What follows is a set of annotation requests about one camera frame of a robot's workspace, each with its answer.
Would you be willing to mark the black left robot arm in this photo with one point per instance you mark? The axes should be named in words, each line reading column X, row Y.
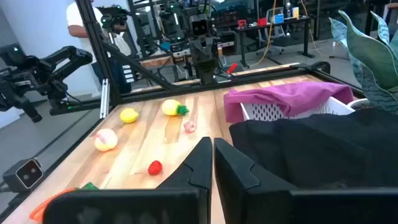
column 206, row 73

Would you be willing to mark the small red knitted berry toy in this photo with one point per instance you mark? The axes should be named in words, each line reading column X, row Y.
column 155, row 168

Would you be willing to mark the red box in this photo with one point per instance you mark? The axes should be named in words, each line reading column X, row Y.
column 242, row 23

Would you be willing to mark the person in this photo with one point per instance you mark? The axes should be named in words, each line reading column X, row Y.
column 74, row 15

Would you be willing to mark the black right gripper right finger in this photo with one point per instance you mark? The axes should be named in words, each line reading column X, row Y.
column 242, row 193

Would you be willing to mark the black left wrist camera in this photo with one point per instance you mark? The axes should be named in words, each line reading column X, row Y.
column 199, row 26

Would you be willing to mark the purple cloth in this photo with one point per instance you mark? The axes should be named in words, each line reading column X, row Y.
column 289, row 95

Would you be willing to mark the black aluminium table frame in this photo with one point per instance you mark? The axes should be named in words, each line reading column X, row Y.
column 98, row 46

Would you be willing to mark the white plant pot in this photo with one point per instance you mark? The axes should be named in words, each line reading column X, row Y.
column 357, row 102

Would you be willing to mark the green artificial plant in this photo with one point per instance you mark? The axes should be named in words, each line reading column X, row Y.
column 373, row 62

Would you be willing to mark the black background desk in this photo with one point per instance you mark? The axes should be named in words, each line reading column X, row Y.
column 273, row 25

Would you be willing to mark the grey office chair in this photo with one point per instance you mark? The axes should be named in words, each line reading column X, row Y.
column 275, row 34

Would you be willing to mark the silver aluminium extrusion piece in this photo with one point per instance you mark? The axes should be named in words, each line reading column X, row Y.
column 104, row 98

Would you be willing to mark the orange carrot toy green top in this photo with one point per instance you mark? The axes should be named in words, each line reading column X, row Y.
column 40, row 211

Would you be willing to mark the black table-level camera box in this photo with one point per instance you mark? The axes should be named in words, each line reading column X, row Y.
column 23, row 175

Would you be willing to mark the yellow lemon toy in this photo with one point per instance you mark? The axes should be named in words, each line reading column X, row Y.
column 129, row 115

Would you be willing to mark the black cloth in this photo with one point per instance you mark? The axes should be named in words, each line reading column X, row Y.
column 311, row 149

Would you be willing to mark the pink-yellow peach toy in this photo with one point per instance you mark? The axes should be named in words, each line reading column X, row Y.
column 105, row 140

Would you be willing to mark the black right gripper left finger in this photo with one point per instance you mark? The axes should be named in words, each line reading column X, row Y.
column 192, row 174

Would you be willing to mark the black frame clamp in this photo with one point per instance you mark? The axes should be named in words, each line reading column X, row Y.
column 320, row 67

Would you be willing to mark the blue box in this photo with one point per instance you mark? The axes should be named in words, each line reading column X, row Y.
column 278, row 18

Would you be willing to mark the black background robot arm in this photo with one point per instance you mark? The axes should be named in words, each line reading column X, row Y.
column 113, row 18
column 62, row 59

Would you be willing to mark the white perforated plastic basket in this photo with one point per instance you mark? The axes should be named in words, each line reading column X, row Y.
column 267, row 112

